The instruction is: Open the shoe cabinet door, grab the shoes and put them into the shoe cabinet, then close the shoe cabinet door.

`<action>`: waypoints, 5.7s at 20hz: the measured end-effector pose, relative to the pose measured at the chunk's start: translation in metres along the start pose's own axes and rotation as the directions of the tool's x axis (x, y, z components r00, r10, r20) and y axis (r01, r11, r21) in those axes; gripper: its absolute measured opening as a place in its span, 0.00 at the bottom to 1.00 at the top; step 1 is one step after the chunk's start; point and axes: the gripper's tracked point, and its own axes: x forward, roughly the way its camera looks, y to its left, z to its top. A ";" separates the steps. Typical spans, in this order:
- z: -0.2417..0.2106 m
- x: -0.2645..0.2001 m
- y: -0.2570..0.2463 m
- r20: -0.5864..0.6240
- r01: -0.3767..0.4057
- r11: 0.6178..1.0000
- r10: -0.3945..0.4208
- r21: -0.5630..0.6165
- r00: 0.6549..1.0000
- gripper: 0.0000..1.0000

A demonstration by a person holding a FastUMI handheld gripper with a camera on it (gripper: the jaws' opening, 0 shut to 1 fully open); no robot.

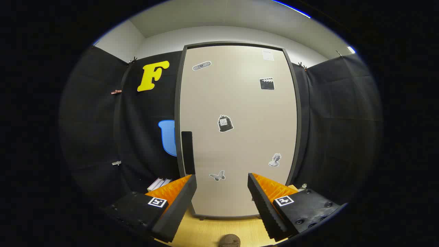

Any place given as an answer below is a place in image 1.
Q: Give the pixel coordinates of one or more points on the yellow green bottle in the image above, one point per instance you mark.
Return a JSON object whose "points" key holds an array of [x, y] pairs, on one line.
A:
{"points": [[303, 187]]}

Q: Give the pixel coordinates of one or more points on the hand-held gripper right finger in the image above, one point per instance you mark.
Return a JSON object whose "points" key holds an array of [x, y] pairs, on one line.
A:
{"points": [[265, 209]]}

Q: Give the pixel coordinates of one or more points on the brown fluffy shoe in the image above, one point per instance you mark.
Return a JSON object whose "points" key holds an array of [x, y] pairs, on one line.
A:
{"points": [[229, 241]]}

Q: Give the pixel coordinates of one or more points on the pink clothes peg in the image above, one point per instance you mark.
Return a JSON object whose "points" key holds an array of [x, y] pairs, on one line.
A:
{"points": [[116, 92]]}

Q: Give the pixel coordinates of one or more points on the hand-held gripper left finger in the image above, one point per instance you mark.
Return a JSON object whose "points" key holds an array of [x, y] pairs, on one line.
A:
{"points": [[178, 212]]}

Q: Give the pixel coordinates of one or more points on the grey shoe cabinet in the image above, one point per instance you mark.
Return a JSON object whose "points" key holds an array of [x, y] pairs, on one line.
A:
{"points": [[177, 113]]}

